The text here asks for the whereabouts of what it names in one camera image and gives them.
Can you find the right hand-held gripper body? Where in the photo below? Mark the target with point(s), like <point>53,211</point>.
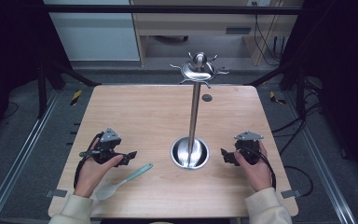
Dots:
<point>248,149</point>

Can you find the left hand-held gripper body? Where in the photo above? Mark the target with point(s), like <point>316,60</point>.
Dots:
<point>107,146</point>

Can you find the steel utensil rack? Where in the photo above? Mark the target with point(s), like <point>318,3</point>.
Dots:
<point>194,109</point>

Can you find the person's right hand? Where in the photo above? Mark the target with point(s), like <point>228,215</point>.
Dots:
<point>258,174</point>

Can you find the person's left hand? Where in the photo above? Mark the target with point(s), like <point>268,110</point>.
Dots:
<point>90,175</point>

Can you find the grey round table grommet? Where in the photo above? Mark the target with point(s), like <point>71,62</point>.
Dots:
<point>207,98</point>

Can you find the yellow-black tape strip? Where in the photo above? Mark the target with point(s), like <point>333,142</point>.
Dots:
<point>76,97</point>
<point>275,98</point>

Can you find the white cabinet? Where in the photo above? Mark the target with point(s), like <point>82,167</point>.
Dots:
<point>96,37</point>

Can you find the grey table bracket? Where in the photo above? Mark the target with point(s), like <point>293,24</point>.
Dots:
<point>56,193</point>
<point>291,193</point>

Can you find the aluminium floor rail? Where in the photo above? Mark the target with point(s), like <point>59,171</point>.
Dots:
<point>21,155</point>
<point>323,161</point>

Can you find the black frame strut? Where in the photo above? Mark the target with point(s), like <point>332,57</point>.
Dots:
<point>292,74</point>
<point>59,73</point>

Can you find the black horizontal frame bar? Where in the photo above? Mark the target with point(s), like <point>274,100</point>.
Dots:
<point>167,9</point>

